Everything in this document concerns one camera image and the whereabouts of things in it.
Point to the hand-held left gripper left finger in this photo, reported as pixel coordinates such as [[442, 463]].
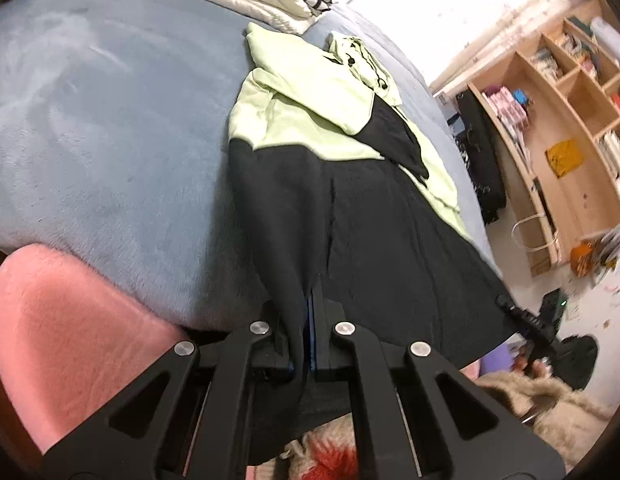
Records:
[[277, 355]]

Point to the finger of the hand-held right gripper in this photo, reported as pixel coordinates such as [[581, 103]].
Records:
[[512, 312]]

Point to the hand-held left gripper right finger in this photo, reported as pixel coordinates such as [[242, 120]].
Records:
[[322, 355]]

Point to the green and black hooded jacket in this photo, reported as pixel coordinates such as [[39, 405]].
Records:
[[370, 240]]

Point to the person's right forearm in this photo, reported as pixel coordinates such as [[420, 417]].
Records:
[[565, 420]]

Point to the person's right hand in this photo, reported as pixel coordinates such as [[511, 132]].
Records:
[[539, 367]]

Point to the black bag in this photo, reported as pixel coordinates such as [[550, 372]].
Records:
[[582, 365]]

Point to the orange bag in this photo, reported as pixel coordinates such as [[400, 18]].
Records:
[[582, 259]]

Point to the red and white fluffy cloth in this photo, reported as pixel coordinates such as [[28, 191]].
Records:
[[320, 455]]

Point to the row of books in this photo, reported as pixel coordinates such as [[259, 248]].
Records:
[[615, 150], [546, 62]]

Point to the pink drawer organizer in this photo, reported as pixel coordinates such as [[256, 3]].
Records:
[[505, 105]]

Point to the wooden bookshelf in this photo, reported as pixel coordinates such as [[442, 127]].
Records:
[[565, 110]]

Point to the pink fleece cloth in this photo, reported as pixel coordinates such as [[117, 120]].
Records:
[[64, 335]]

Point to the blue toy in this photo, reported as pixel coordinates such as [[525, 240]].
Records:
[[521, 96]]

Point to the blue-grey bed cover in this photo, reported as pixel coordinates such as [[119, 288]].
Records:
[[114, 135]]

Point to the cream padded garment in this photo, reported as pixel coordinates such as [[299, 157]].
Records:
[[250, 2]]

